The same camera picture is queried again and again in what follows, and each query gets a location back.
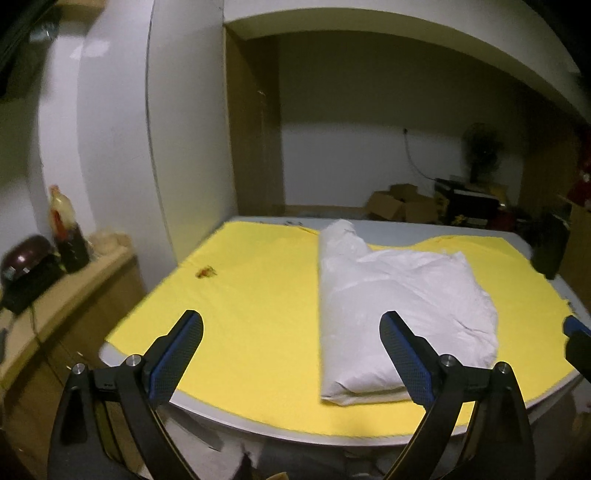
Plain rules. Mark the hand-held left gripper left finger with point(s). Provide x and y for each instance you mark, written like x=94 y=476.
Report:
x=178 y=355

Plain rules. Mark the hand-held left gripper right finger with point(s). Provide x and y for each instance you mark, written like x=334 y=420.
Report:
x=406 y=357

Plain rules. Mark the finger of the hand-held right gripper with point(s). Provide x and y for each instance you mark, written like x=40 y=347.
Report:
x=578 y=344

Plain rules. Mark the white down jacket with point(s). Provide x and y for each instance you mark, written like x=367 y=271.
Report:
x=406 y=314

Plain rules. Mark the yellow table cloth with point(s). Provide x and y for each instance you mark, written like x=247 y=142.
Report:
x=258 y=323

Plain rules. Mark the small red yellow object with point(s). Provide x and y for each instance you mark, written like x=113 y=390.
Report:
x=206 y=272

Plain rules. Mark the black bin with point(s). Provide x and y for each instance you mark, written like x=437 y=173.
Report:
x=549 y=247

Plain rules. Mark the wooden side counter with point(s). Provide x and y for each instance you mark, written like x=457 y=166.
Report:
x=69 y=332

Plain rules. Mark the beige bundle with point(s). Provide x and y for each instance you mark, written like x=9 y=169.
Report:
x=108 y=241

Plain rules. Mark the red bag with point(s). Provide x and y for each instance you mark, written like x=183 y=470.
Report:
x=584 y=182

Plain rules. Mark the dark bottle with red top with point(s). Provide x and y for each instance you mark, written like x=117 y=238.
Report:
x=69 y=235

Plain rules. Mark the black box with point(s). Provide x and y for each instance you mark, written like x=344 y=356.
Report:
x=468 y=203

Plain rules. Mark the dark red round cooker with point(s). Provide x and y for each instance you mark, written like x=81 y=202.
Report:
x=25 y=258

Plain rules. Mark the standing fan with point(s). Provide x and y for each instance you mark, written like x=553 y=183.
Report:
x=482 y=147

